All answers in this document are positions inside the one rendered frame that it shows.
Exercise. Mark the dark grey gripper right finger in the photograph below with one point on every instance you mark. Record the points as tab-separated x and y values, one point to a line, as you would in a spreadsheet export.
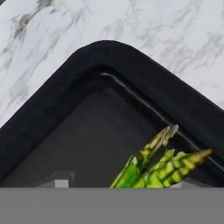
186	185

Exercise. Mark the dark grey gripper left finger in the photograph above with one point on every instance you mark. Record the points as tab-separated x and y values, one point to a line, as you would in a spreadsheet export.
61	180

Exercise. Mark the green asparagus bunch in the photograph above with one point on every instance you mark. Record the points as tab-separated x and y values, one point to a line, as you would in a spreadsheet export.
157	170

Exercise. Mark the black tray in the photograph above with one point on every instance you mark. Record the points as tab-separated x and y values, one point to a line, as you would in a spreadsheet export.
87	122

